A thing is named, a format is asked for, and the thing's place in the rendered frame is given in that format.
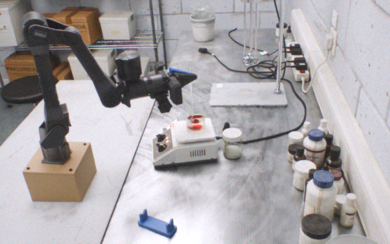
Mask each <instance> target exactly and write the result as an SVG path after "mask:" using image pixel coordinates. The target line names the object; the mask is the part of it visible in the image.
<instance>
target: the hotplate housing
mask: <svg viewBox="0 0 390 244"><path fill-rule="evenodd" d="M170 128H171V135H172V143H173V148H172V149H170V150H169V151H167V152H165V153H164V154H162V155H161V156H159V157H157V158H156V159H153V154H152V162H153V165H154V167H155V168H158V167H167V166H175V165H183V164H191V163H200V162H208V161H216V160H217V157H218V143H217V140H219V139H221V137H218V136H216V138H215V139H213V140H204V141H195V142H187V143H177V142H176V136H175V129H174V126H173V127H170ZM152 152H153V144H152Z"/></svg>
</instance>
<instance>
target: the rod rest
mask: <svg viewBox="0 0 390 244"><path fill-rule="evenodd" d="M139 218H140V219H139V221H138V225H139V226H142V227H144V228H147V229H150V230H152V231H155V232H157V233H159V234H162V235H164V236H167V237H171V236H172V235H173V234H174V233H175V231H176V230H177V226H176V225H174V221H173V218H171V219H170V221H169V223H168V222H165V221H163V220H160V219H157V218H155V217H152V216H149V215H148V214H147V209H146V208H145V209H144V210H143V213H140V214H139Z"/></svg>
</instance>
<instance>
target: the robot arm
mask: <svg viewBox="0 0 390 244"><path fill-rule="evenodd" d="M21 26H22V33H23V36H24V38H25V40H26V42H27V45H28V47H29V49H30V51H31V53H32V55H33V57H34V58H33V59H34V61H35V65H36V69H37V74H38V79H39V83H40V86H41V90H42V94H43V100H44V121H43V122H42V124H41V125H40V126H39V135H40V141H39V143H40V146H41V150H42V153H43V156H44V158H43V159H42V161H41V163H44V164H55V165H63V164H64V163H65V162H66V160H67V159H68V157H69V156H70V155H71V153H72V152H73V151H72V150H71V149H70V146H69V143H68V142H67V140H66V137H65V136H66V135H67V134H68V133H69V126H70V127H72V125H71V122H70V118H69V112H68V108H67V105H66V103H64V104H61V103H60V101H59V97H58V93H57V89H56V84H55V79H54V75H53V70H52V65H51V61H50V56H49V49H50V44H52V45H66V46H69V47H70V49H71V50H72V51H73V53H74V54H75V56H76V57H77V59H78V60H79V62H80V63H81V65H82V66H83V68H84V69H85V71H86V72H87V74H88V75H89V77H90V78H91V80H92V82H93V84H94V86H95V89H96V91H97V94H98V96H99V98H100V101H101V103H102V105H103V106H104V107H106V108H114V107H116V106H118V105H119V104H120V103H122V104H124V105H126V106H127V107H128V108H130V107H131V103H130V101H131V100H134V99H139V98H144V97H150V98H151V99H152V100H153V99H155V100H156V102H157V104H158V109H159V111H160V112H161V113H169V112H170V110H171V108H172V107H173V106H172V104H171V103H170V101H169V100H168V98H167V96H169V94H170V99H171V101H172V102H173V103H174V104H175V105H180V104H182V103H183V100H182V88H183V87H184V86H185V85H187V84H189V83H191V82H192V81H194V80H196V79H197V75H196V74H193V73H191V74H188V72H185V71H181V70H178V69H174V68H171V67H169V72H167V74H166V73H165V72H164V68H163V67H164V66H165V64H164V63H163V62H162V61H158V62H156V63H155V65H154V69H155V74H154V75H149V74H148V73H146V74H144V76H143V77H140V76H141V75H142V68H141V60H140V53H139V52H138V51H134V50H128V51H124V52H123V53H120V54H119V55H118V56H116V57H114V62H115V64H116V71H115V72H114V73H113V74H112V75H111V76H110V77H109V76H108V75H107V74H106V73H105V72H104V71H103V70H102V69H101V67H100V66H99V64H98V62H97V61H96V59H95V58H94V56H93V55H92V53H91V51H90V50H89V48H88V47H87V45H86V43H85V42H84V40H83V39H82V36H81V34H80V32H79V30H78V29H77V28H75V27H72V26H68V25H65V24H62V23H60V22H57V21H55V20H53V19H49V18H46V17H44V16H43V15H42V14H41V13H38V12H28V13H26V14H25V15H24V16H23V17H22V19H21ZM116 84H117V85H116ZM168 91H169V93H168Z"/></svg>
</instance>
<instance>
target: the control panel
mask: <svg viewBox="0 0 390 244"><path fill-rule="evenodd" d="M162 135H166V137H165V139H164V140H163V141H162V142H158V141H157V139H158V138H157V137H155V138H154V139H153V140H152V144H153V159H156V158H157V157H159V156H161V155H162V154H164V153H165V152H167V151H169V150H170V149H172V148H173V143H172V135H171V128H169V129H168V130H166V131H165V132H163V133H162ZM167 137H168V138H167ZM166 138H167V139H166ZM166 141H168V142H166ZM156 144H166V145H167V147H166V149H165V150H164V151H162V152H158V147H157V146H156Z"/></svg>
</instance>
